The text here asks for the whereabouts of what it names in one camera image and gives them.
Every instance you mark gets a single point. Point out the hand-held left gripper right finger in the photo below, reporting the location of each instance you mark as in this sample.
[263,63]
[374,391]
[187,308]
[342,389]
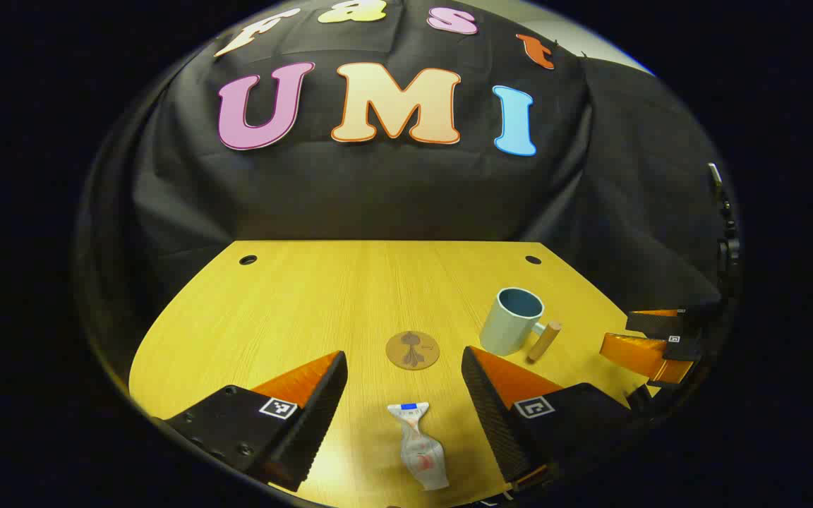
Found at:
[491,416]

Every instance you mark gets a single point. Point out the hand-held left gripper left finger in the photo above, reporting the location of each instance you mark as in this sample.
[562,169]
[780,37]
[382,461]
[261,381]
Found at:
[315,416]

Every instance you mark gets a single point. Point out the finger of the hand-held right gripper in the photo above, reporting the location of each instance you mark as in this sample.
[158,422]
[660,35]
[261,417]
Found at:
[643,356]
[660,322]

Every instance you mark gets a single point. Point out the round brown coaster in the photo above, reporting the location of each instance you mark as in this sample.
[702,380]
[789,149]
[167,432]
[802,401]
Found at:
[413,350]

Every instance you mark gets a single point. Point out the wooden desktop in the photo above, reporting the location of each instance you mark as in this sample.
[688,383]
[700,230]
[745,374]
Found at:
[293,310]

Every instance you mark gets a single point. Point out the black backdrop cloth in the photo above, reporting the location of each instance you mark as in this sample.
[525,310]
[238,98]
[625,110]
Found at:
[392,190]

